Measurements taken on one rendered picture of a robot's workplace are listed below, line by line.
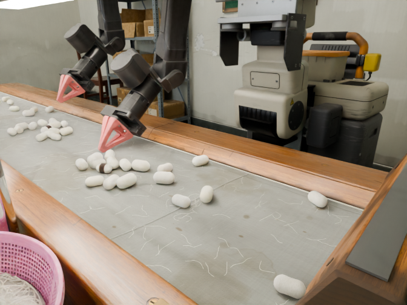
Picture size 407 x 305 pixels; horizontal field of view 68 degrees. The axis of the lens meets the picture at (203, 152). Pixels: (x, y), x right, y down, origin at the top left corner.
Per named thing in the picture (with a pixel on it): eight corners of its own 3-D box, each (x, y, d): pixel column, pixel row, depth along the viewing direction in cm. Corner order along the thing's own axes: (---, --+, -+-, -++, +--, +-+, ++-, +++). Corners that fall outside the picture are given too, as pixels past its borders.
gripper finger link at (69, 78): (52, 94, 83) (73, 69, 86) (42, 92, 88) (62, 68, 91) (71, 110, 88) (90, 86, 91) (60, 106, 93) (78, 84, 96)
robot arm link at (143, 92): (167, 89, 74) (152, 86, 77) (152, 69, 68) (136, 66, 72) (151, 111, 72) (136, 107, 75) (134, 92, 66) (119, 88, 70)
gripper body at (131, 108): (125, 117, 64) (145, 91, 66) (100, 110, 70) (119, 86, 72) (143, 135, 68) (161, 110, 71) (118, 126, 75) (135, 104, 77)
